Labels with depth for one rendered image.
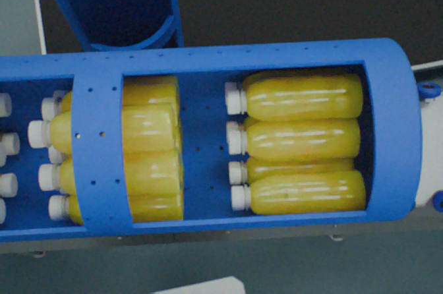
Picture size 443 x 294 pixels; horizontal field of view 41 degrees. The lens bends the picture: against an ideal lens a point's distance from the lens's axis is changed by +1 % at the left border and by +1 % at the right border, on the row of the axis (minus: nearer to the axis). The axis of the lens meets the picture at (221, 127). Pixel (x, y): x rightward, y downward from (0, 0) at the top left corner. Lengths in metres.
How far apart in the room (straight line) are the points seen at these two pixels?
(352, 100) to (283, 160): 0.14
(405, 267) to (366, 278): 0.13
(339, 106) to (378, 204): 0.16
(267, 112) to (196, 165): 0.21
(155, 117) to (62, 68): 0.15
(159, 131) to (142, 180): 0.08
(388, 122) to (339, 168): 0.20
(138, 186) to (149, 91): 0.15
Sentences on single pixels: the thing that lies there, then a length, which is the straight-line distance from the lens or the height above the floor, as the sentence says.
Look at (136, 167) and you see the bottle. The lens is 0.87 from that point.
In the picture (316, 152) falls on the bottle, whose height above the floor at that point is 1.08.
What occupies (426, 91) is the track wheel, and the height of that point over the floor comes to 0.98.
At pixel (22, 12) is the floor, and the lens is 2.33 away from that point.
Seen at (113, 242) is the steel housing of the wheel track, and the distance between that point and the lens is 1.16.
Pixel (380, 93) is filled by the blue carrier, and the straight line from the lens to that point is 0.83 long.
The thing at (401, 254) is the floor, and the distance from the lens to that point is 2.09.
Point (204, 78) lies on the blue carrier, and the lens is 1.02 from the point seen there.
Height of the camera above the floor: 2.00
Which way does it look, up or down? 75 degrees down
